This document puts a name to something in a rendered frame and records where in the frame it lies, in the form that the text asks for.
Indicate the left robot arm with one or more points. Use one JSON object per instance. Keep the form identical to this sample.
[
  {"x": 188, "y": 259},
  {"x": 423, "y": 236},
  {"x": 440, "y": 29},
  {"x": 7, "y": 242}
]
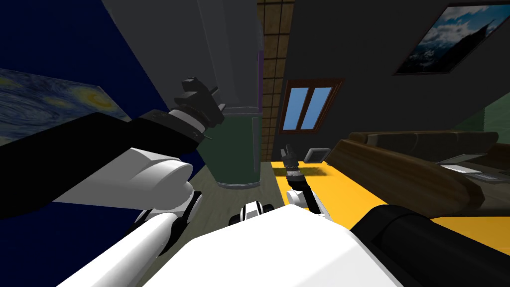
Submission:
[{"x": 79, "y": 159}]

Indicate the brown framed window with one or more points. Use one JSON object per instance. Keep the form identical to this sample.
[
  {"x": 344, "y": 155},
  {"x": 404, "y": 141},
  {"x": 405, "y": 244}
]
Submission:
[{"x": 308, "y": 107}]

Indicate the grey door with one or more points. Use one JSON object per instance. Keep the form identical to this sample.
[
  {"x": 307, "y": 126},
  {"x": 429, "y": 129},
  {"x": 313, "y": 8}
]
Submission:
[{"x": 179, "y": 44}]

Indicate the grey wall vent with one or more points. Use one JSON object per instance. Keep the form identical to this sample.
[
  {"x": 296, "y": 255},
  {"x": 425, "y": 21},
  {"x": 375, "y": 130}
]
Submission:
[{"x": 317, "y": 155}]

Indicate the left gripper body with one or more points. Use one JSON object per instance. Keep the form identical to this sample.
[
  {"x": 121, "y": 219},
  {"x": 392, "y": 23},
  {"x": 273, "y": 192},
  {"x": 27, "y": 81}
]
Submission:
[{"x": 199, "y": 103}]

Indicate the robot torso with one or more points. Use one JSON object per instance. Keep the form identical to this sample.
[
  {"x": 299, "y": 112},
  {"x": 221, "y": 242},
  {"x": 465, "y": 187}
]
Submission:
[{"x": 271, "y": 251}]

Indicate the swirling night sky painting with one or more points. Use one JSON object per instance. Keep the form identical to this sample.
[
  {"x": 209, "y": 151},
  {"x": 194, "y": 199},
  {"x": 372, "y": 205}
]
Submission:
[{"x": 48, "y": 103}]

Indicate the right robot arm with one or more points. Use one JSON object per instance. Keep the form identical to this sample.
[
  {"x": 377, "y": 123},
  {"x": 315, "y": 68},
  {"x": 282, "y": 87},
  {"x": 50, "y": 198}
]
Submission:
[{"x": 430, "y": 247}]

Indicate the mountain and sky picture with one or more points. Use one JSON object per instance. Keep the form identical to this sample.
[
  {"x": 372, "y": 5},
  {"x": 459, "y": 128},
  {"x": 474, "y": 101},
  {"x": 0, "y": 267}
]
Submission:
[{"x": 450, "y": 40}]

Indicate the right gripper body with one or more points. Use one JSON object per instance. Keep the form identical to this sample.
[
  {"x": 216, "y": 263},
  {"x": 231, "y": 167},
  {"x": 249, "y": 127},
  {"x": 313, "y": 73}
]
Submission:
[{"x": 289, "y": 160}]

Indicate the brown sofa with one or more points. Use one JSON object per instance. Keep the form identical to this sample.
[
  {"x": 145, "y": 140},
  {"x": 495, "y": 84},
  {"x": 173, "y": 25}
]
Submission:
[{"x": 398, "y": 171}]

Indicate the yellow rug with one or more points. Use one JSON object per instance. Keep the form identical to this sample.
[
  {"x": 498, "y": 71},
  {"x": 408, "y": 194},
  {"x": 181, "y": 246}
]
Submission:
[{"x": 350, "y": 191}]

